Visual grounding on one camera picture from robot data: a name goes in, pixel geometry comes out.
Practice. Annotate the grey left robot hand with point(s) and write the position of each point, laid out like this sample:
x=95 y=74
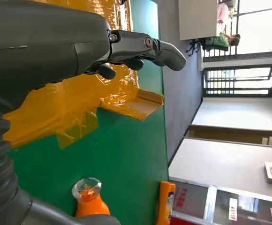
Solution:
x=45 y=46

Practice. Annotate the large orange bottle clear cap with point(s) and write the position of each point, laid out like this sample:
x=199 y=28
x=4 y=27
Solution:
x=91 y=205

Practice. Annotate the orange bottle with blue label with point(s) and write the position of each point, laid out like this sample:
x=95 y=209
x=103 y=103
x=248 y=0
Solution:
x=165 y=202

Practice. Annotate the yellow plastic bag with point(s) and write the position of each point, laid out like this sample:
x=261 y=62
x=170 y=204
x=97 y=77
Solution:
x=56 y=105

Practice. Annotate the translucent yellow film piece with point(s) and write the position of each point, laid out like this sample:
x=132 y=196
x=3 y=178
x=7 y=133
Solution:
x=84 y=127

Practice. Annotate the green table mat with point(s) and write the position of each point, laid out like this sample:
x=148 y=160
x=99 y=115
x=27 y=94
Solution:
x=126 y=155

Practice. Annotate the black office chair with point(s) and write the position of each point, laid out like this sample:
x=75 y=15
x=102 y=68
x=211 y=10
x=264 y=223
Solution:
x=193 y=46

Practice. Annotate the white cabinet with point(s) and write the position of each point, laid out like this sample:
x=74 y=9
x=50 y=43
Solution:
x=196 y=18

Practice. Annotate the seated person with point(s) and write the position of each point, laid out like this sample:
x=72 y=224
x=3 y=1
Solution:
x=220 y=41

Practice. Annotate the white framed red display stand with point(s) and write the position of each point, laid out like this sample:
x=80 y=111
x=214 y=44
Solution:
x=192 y=198

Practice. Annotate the black window grille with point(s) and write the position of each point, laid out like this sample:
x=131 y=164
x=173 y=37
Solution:
x=239 y=80

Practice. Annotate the brown wooden rail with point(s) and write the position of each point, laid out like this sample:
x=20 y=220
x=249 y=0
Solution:
x=232 y=134

